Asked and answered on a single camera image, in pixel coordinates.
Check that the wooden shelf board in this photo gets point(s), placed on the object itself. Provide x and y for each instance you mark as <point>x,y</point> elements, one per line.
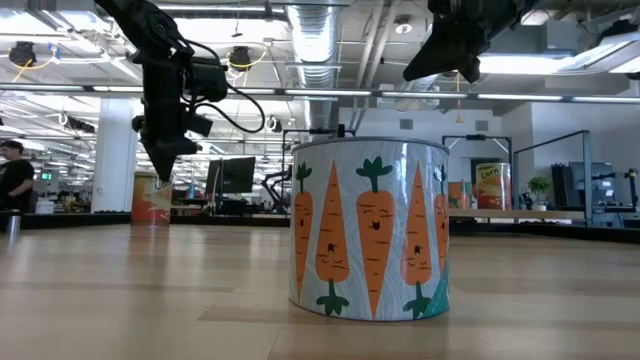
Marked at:
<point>525,214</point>

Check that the potted green plant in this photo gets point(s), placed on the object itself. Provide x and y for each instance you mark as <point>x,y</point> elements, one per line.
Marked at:
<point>540,187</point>

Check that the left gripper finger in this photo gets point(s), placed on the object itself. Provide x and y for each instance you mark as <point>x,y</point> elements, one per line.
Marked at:
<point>167,160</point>

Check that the white building column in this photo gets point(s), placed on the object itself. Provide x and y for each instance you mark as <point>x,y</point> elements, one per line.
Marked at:
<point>115,160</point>

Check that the long ceiling light bar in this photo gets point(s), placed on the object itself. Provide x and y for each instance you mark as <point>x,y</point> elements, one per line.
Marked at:
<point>325,92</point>

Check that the grey wall vent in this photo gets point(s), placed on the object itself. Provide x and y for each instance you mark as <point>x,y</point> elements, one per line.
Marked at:
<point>481,125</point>
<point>406,124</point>

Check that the silver ventilation duct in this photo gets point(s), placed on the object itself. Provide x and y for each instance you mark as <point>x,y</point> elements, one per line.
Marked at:
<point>315,45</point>

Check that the tall corn label can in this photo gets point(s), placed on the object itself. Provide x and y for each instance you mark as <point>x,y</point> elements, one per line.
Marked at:
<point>494,187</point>
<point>151,202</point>

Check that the black computer monitor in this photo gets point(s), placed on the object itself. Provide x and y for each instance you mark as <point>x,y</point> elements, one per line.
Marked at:
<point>235,175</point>

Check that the black metal frame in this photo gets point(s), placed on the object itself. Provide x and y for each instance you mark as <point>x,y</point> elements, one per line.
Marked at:
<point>310,131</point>
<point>510,170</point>

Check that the background black robot arm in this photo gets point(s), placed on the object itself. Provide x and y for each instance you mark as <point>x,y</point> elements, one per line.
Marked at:
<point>632,180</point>
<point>275,185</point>

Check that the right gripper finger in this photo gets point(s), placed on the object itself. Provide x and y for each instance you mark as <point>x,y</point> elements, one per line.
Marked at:
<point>440,55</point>

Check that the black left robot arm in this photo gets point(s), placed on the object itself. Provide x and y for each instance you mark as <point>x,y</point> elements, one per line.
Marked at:
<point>150,30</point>

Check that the grey metal frame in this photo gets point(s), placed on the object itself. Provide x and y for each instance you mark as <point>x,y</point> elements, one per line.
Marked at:
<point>587,165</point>

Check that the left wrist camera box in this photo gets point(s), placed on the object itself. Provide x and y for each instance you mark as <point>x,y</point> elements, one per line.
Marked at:
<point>207,80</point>

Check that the person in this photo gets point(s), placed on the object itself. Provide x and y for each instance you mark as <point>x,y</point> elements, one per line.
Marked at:
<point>17,180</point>

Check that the dark equipment cabinet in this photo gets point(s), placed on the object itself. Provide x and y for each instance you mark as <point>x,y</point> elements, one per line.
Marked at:
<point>562,185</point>

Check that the silver metal post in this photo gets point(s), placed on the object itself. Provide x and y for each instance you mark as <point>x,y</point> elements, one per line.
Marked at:
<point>13,225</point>

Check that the bright ceiling light panel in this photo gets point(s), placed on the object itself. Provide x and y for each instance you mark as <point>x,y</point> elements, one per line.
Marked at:
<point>530,64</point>

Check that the carrot print can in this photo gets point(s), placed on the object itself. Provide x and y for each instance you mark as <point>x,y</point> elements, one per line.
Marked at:
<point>375,240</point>

